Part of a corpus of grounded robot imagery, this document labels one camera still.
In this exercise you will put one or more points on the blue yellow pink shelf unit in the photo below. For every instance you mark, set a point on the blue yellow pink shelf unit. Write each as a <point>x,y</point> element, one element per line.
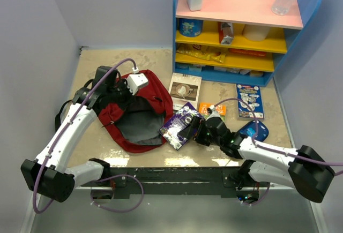
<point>283,37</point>

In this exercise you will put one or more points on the orange silver snack packet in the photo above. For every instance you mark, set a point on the orange silver snack packet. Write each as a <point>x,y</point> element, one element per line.
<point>226,33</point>

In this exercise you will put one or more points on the aluminium rail frame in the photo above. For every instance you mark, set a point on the aluminium rail frame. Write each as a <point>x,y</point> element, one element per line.
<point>48,175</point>

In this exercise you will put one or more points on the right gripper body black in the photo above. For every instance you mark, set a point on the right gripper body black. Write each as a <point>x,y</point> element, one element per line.
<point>203,136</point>

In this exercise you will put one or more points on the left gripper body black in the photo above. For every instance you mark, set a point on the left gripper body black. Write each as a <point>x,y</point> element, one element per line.
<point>120,94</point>

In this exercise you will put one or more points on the blue comic paperback book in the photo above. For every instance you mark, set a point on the blue comic paperback book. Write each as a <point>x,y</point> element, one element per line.
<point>250,102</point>

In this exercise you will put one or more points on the red backpack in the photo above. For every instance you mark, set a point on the red backpack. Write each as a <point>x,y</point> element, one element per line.
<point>135,129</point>

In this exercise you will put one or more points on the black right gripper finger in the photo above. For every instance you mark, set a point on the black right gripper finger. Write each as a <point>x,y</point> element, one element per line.
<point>196,122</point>
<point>188,132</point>

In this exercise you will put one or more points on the orange treehouse paperback book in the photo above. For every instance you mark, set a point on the orange treehouse paperback book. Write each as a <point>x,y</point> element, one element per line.
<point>203,110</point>

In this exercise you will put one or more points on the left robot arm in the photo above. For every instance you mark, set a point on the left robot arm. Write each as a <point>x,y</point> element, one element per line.
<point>48,174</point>

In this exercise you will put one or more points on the white coffee photo notebook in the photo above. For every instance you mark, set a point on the white coffee photo notebook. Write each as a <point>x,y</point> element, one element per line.
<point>184,88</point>

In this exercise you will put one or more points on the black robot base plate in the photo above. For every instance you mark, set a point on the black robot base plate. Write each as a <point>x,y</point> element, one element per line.
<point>188,181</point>

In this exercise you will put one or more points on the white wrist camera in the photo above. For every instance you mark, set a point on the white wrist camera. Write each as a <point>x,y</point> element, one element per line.
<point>212,112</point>
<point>136,81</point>

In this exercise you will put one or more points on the blue snack can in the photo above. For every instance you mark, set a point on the blue snack can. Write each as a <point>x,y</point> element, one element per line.
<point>190,27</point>

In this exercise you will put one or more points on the white paper roll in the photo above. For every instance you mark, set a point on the white paper roll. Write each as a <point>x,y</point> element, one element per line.
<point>255,33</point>

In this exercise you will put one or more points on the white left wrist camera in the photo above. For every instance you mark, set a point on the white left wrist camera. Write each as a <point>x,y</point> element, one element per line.
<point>136,81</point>

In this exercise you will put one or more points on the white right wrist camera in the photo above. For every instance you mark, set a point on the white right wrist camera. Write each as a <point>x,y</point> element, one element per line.
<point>212,112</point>

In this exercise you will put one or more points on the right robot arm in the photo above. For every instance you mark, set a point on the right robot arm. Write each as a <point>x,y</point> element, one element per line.
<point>301,169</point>

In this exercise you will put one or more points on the purple paperback book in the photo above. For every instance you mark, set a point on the purple paperback book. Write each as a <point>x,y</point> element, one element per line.
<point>178,121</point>

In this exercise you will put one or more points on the red flat box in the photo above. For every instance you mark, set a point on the red flat box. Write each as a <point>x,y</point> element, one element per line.
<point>248,52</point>

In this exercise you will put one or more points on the yellow chips bag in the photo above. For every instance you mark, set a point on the yellow chips bag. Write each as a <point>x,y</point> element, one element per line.
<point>206,53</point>

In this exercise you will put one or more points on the blue pencil case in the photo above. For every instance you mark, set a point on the blue pencil case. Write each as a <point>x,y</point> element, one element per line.
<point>257,129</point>

